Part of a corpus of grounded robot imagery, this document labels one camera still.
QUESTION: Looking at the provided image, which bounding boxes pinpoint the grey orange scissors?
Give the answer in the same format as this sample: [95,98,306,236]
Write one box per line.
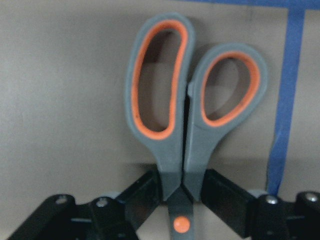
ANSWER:
[124,12,268,240]

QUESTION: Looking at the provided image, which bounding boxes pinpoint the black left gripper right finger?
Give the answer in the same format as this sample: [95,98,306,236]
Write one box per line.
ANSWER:
[201,169,320,240]

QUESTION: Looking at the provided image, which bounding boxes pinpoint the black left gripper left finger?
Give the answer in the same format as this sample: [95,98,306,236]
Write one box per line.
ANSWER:
[9,170,162,240]

